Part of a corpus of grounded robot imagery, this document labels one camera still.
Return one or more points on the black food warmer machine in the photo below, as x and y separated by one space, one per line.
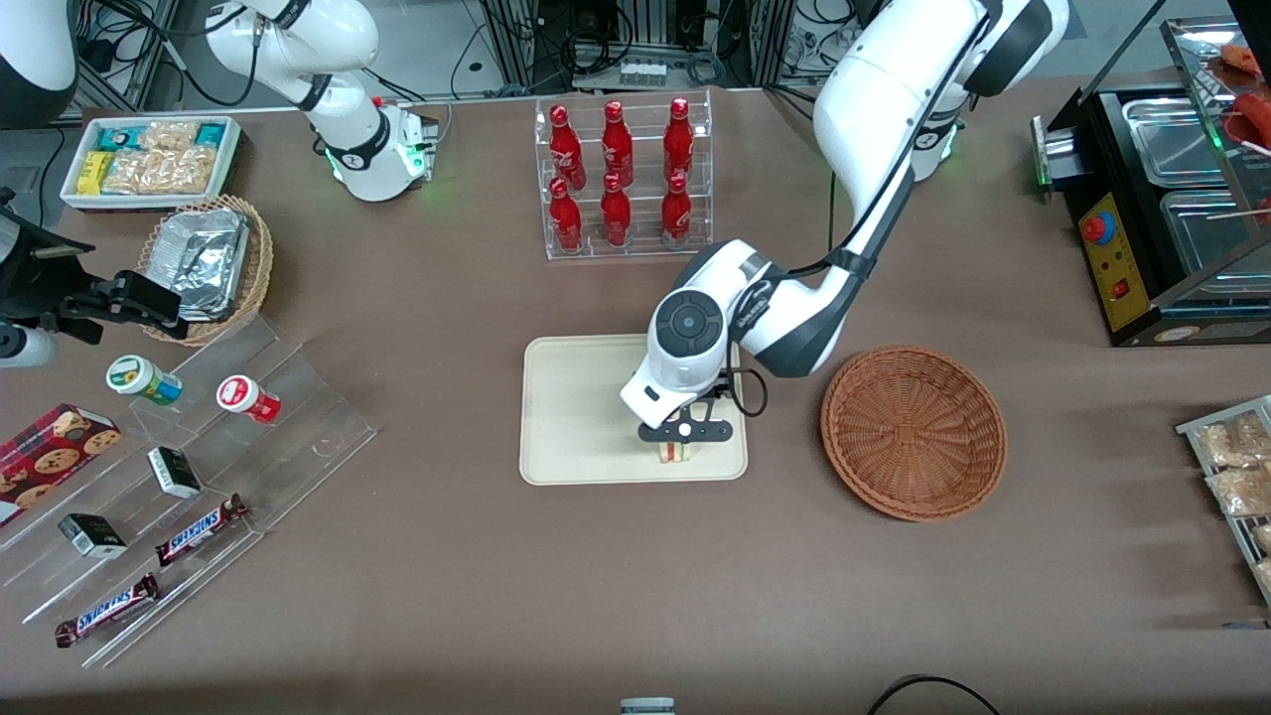
1122 298

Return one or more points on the clear acrylic stepped stand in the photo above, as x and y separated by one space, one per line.
298 417

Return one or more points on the light wicker basket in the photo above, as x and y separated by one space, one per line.
260 258

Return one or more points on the small clear cracker bag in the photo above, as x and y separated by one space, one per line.
169 135

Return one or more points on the round brown wicker basket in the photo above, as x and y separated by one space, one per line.
914 437

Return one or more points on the triangular sandwich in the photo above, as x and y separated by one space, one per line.
688 453

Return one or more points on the yellow snack packet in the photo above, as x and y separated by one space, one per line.
94 174

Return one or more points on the red cola bottle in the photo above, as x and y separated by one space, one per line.
566 149
678 139
676 214
616 216
566 220
617 144

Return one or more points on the large clear cracker bag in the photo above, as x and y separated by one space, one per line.
159 171

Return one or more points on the small black box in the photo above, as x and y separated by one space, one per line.
174 473
91 536

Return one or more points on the green lidded cup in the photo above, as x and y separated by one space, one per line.
139 377

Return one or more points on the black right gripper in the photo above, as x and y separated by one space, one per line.
52 295

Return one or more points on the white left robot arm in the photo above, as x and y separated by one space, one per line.
894 99

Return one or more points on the aluminium foil containers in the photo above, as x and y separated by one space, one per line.
204 258

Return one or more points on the snickers bar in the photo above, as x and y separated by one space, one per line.
199 529
107 610

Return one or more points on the beige rectangular tray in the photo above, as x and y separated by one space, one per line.
576 417

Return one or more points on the grey object at table edge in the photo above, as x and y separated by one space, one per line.
647 707

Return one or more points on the tray of packaged snacks right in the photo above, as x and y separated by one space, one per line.
1236 536

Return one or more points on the red food item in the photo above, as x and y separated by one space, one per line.
1256 114

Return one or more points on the white power strip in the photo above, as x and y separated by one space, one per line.
642 73

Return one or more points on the clear bag of pastries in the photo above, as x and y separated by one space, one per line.
1264 538
1265 576
1231 442
1241 492

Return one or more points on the red lidded cup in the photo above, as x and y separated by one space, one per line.
243 395

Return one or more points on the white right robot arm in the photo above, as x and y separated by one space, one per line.
328 50

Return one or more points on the teal snack packet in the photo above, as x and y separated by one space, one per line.
119 137
211 134

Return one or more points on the red cookie box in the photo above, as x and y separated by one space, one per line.
50 457

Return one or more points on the steel warmer pan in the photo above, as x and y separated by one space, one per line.
1167 139
1206 238

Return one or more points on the orange food item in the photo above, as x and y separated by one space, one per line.
1249 58

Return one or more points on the white rectangular snack bin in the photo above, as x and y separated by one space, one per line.
74 194

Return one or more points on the clear acrylic bottle rack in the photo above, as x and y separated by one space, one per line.
645 139

